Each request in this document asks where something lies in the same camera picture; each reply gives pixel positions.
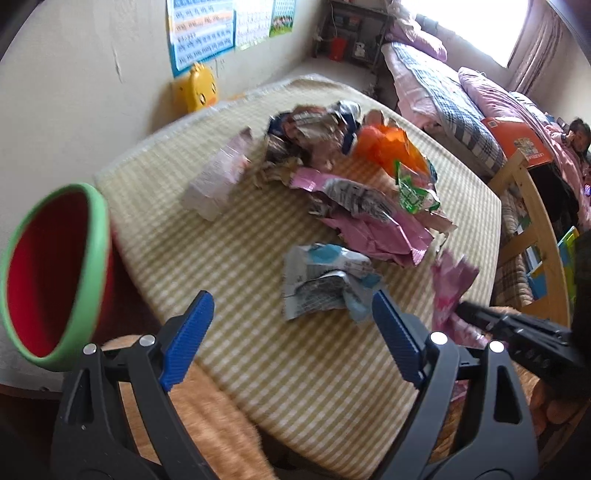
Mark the colourful books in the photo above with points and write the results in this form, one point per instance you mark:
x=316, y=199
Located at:
x=565, y=244

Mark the red bin with green rim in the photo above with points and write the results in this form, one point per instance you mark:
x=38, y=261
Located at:
x=46, y=277

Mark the plaid bed quilt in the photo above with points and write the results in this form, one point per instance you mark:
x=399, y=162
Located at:
x=443, y=101

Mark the person's right hand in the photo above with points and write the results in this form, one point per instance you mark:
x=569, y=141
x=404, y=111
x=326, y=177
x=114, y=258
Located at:
x=556, y=408

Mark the pink plastic wrapper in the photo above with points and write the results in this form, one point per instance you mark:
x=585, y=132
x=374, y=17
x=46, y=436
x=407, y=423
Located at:
x=450, y=286

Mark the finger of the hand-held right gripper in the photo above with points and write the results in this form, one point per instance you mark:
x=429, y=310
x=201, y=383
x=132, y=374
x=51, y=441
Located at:
x=482, y=318

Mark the blue and white wrapper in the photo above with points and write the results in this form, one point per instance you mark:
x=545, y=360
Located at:
x=318, y=277

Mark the white and pink carton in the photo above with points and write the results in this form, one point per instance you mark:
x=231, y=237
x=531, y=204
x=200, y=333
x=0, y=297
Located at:
x=212, y=180

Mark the pink curtain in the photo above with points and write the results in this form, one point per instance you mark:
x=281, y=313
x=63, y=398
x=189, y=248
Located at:
x=535, y=46

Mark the white barcode wrapper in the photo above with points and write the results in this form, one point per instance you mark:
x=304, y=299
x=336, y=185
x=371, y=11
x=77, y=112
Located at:
x=351, y=196

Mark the pink pillow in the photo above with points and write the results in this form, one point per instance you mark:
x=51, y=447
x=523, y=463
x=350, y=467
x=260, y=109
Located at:
x=425, y=44

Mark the brown plaid cushion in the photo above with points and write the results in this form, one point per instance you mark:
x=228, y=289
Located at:
x=512, y=277

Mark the small white box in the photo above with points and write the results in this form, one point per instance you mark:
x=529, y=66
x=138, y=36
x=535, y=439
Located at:
x=360, y=49

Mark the orange plush blanket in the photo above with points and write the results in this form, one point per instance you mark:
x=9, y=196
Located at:
x=207, y=415

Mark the green bordered wall poster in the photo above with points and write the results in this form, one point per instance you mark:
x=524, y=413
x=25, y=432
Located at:
x=282, y=18

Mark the blue wall poster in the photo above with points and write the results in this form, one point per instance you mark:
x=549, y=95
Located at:
x=198, y=32

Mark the orange plastic bag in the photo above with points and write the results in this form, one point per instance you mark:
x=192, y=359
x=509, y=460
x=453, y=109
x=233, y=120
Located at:
x=383, y=143

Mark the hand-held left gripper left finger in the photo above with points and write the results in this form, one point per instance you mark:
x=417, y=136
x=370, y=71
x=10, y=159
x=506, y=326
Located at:
x=189, y=337

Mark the green label plastic wrapper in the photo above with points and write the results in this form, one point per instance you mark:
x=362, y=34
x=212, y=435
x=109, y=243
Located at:
x=411, y=194

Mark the red container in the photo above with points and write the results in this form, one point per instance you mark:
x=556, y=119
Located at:
x=337, y=48

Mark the dark blue patterned wrapper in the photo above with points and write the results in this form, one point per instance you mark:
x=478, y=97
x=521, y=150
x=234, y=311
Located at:
x=352, y=136

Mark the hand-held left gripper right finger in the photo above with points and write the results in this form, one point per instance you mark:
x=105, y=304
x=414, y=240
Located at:
x=397, y=337

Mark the wooden frame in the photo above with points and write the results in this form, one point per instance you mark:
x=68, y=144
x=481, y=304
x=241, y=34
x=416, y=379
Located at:
x=540, y=207

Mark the yellow duck toy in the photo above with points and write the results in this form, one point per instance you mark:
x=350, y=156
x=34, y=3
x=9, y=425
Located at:
x=196, y=90

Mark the dark metal shelf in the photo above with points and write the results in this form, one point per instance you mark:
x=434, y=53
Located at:
x=325, y=18

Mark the white wall poster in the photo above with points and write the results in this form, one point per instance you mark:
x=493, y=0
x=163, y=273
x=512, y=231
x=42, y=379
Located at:
x=251, y=23

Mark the window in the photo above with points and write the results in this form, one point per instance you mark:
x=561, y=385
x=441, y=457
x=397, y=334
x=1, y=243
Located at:
x=461, y=27

